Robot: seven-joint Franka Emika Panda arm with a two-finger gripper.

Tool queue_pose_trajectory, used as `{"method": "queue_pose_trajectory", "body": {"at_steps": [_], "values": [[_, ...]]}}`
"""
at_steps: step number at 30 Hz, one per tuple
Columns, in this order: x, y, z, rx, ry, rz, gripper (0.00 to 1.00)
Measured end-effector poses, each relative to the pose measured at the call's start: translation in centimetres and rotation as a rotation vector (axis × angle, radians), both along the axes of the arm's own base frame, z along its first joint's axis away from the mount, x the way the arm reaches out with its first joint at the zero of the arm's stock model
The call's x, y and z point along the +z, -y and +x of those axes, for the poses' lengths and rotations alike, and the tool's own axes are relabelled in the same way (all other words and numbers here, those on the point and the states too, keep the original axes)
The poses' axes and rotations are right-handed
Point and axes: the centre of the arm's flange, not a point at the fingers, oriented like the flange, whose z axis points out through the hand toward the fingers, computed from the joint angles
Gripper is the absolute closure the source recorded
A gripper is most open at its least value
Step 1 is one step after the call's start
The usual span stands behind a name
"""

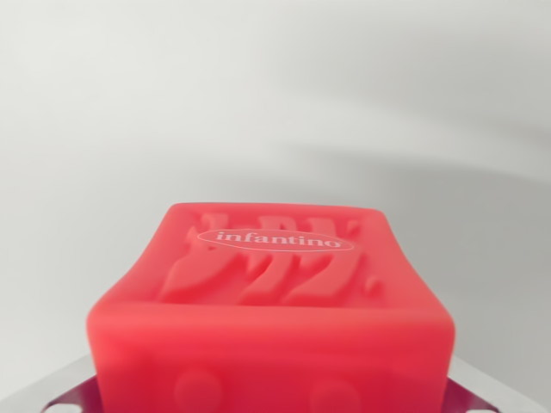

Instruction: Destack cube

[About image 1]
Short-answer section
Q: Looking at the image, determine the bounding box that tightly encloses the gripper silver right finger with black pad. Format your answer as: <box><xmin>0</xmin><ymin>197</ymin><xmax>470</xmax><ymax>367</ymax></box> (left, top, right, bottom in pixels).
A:
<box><xmin>443</xmin><ymin>359</ymin><xmax>551</xmax><ymax>413</ymax></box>

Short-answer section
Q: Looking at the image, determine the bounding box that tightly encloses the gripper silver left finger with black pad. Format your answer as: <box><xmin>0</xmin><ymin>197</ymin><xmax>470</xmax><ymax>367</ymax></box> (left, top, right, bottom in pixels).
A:
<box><xmin>0</xmin><ymin>353</ymin><xmax>102</xmax><ymax>413</ymax></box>

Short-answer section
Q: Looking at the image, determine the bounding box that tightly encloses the red infantino soft cube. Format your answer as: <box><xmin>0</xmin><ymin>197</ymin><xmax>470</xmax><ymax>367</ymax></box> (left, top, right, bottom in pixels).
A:
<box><xmin>84</xmin><ymin>201</ymin><xmax>456</xmax><ymax>413</ymax></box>

